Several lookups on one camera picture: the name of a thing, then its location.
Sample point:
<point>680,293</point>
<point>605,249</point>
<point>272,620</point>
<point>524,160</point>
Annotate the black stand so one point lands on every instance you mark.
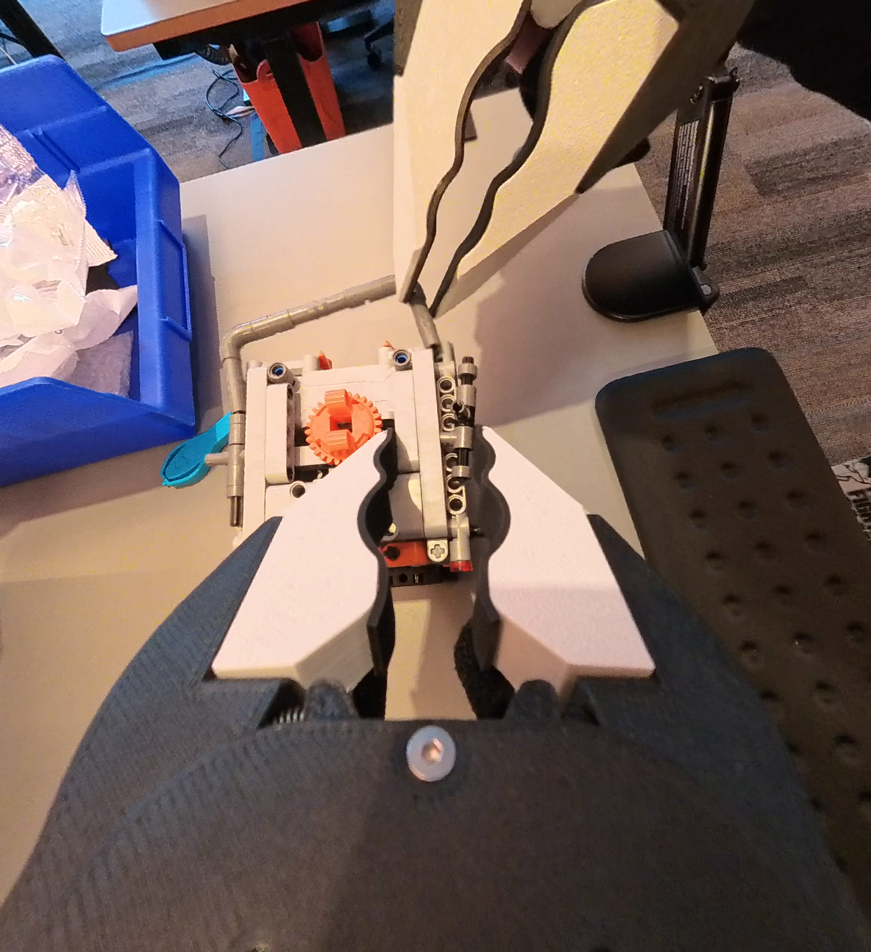
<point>644,275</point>

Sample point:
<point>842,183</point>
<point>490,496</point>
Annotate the purple cloth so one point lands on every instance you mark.
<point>101,365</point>

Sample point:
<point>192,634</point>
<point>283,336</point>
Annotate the clear plastic bags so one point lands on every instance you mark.
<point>19,283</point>

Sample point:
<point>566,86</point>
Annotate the person's right forearm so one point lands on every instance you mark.
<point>844,45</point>

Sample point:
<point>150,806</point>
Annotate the teal brick separator tool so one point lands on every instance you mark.
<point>190,464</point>

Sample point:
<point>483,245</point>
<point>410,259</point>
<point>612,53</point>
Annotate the blue plastic bin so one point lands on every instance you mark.
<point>153,298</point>

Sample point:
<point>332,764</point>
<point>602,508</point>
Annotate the red metal frame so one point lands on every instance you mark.
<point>294,89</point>

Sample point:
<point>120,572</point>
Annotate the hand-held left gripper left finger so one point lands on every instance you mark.
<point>287,595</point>

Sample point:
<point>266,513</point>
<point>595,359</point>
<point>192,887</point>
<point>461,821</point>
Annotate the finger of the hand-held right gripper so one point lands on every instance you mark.
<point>443,89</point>
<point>554,119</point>

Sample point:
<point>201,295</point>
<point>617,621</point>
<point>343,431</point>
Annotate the grey toy brick model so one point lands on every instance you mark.
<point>421,446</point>

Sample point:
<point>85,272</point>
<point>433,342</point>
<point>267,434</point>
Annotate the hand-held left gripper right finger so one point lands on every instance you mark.
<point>577,595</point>

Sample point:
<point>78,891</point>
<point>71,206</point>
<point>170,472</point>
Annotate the wooden desk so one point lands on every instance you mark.
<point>183,18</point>

